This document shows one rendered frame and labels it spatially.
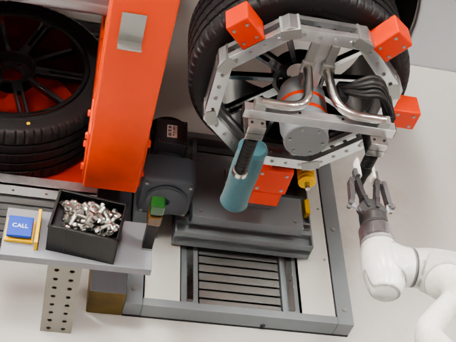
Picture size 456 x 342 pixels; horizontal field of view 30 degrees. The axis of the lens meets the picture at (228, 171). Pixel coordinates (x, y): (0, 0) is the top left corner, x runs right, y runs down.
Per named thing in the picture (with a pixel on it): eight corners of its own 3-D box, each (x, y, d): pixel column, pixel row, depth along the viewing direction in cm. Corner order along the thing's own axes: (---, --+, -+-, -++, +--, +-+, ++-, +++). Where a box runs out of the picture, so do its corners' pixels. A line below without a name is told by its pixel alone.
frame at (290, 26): (356, 163, 276) (421, 33, 237) (359, 178, 272) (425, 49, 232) (191, 140, 266) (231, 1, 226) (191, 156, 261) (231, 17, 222)
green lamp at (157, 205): (163, 205, 240) (165, 196, 238) (163, 216, 238) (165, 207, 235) (149, 203, 240) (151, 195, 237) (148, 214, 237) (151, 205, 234)
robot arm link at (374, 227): (387, 257, 225) (384, 239, 229) (400, 237, 218) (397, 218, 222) (355, 253, 223) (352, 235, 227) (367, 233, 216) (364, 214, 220)
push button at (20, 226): (33, 222, 247) (34, 217, 245) (30, 241, 242) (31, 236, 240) (9, 219, 245) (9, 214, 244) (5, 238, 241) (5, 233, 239)
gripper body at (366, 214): (354, 234, 226) (350, 207, 232) (385, 238, 228) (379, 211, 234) (364, 217, 221) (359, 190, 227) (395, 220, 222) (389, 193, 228)
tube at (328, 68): (377, 81, 241) (391, 53, 234) (387, 129, 229) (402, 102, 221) (318, 72, 238) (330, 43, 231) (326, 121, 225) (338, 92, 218)
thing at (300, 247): (298, 186, 332) (305, 169, 325) (307, 260, 309) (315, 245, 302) (172, 169, 323) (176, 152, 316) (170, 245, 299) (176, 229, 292)
